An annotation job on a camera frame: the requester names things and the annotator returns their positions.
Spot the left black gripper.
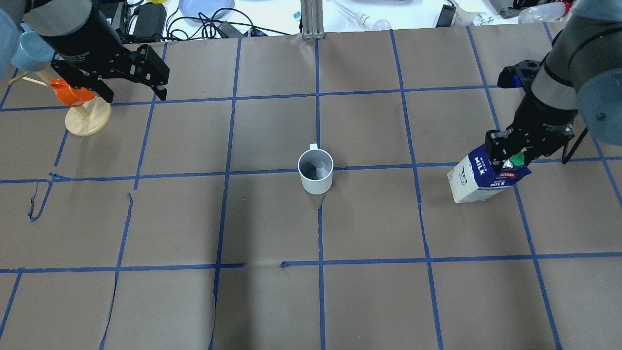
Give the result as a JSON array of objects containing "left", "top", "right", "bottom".
[{"left": 38, "top": 10, "right": 170, "bottom": 103}]

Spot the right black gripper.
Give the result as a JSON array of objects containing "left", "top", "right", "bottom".
[{"left": 484, "top": 92, "right": 578, "bottom": 174}]

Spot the blue white milk carton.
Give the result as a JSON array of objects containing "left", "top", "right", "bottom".
[{"left": 447, "top": 144, "right": 532, "bottom": 204}]

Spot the white ribbed mug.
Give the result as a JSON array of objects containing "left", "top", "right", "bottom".
[{"left": 297, "top": 143, "right": 335, "bottom": 195}]

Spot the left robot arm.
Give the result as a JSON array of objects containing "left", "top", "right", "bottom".
[{"left": 1, "top": 0, "right": 170, "bottom": 103}]

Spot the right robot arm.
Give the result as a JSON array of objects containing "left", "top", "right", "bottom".
[{"left": 484, "top": 0, "right": 622, "bottom": 173}]

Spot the orange mug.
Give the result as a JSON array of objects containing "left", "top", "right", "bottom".
[{"left": 50, "top": 78, "right": 96, "bottom": 108}]

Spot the black power adapter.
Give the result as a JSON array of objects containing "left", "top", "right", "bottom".
[{"left": 131, "top": 3, "right": 166, "bottom": 43}]

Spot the blue mug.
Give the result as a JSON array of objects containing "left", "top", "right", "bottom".
[{"left": 10, "top": 22, "right": 55, "bottom": 72}]

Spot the blue plate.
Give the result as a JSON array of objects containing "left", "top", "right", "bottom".
[{"left": 178, "top": 0, "right": 235, "bottom": 18}]

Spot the aluminium frame post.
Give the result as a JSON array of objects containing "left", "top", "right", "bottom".
[{"left": 299, "top": 0, "right": 325, "bottom": 40}]

